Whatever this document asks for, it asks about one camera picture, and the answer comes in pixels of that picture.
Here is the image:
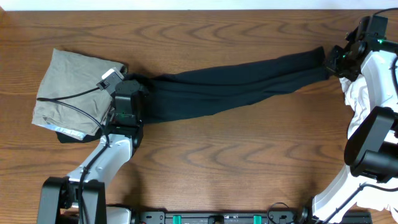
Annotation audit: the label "white crumpled garment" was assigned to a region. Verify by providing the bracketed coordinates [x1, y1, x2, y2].
[339, 75, 397, 223]

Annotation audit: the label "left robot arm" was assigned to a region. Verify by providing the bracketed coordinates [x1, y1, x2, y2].
[37, 80, 148, 223]

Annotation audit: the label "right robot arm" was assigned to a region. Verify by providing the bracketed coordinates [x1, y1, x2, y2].
[292, 37, 397, 223]

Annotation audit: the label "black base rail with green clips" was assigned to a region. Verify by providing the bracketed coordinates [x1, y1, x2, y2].
[105, 200, 374, 224]

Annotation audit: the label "olive green fabric bag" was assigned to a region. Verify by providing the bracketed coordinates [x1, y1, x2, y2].
[32, 49, 127, 140]

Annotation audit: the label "black leggings with red waistband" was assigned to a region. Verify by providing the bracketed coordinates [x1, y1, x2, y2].
[129, 47, 329, 124]

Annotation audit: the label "black cloth under bag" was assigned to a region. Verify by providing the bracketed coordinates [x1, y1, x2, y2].
[55, 129, 102, 144]

